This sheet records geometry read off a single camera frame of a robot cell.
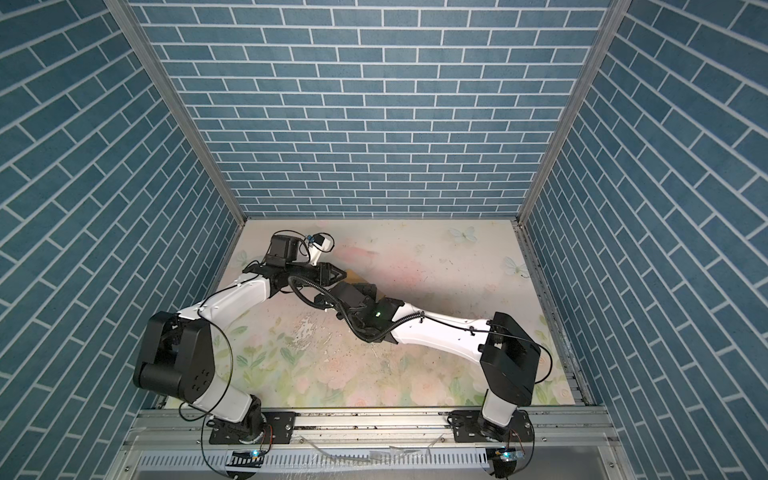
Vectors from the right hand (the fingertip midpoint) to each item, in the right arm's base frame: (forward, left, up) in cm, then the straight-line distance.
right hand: (356, 284), depth 81 cm
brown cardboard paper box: (+4, +2, -3) cm, 6 cm away
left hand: (+5, +5, -3) cm, 8 cm away
